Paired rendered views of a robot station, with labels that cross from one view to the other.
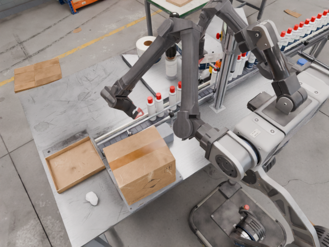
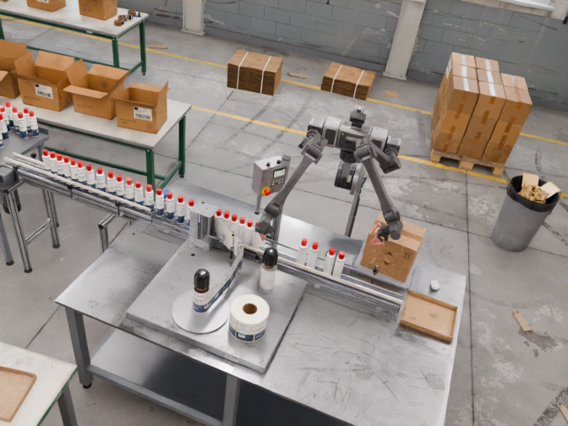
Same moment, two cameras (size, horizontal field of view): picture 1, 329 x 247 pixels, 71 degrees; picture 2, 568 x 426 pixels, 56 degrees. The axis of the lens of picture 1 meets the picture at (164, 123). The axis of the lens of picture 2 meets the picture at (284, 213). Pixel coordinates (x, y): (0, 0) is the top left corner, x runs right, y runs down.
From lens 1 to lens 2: 3.38 m
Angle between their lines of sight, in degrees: 81
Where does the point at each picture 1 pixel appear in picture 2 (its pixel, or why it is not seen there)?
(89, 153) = (410, 313)
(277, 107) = (361, 128)
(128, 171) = (413, 229)
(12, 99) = not seen: outside the picture
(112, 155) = (414, 243)
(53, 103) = (402, 398)
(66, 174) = (441, 316)
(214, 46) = (175, 269)
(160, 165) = not seen: hidden behind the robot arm
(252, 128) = (381, 133)
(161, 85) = (287, 291)
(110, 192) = (417, 278)
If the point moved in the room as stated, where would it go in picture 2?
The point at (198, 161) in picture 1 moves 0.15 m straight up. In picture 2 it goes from (341, 238) to (346, 221)
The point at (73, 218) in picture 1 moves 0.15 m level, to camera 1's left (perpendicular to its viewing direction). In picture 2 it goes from (456, 289) to (476, 304)
